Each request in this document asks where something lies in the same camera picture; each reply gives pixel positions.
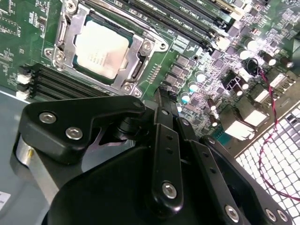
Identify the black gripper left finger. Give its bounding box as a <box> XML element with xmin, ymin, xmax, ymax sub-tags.
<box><xmin>10</xmin><ymin>86</ymin><xmax>185</xmax><ymax>215</ymax></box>

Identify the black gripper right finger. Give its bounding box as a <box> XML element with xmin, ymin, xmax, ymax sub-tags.
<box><xmin>165</xmin><ymin>90</ymin><xmax>293</xmax><ymax>225</ymax></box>

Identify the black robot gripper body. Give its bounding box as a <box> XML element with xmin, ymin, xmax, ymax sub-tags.
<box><xmin>44</xmin><ymin>145</ymin><xmax>263</xmax><ymax>225</ymax></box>

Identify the silver square CPU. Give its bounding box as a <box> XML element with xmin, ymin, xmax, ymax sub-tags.
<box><xmin>73</xmin><ymin>14</ymin><xmax>135</xmax><ymax>82</ymax></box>

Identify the metal socket cover frame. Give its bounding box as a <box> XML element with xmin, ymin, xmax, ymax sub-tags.
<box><xmin>55</xmin><ymin>4</ymin><xmax>147</xmax><ymax>89</ymax></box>

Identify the thin wire locking lever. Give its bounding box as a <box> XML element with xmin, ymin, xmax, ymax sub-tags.
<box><xmin>75</xmin><ymin>2</ymin><xmax>165</xmax><ymax>42</ymax></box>

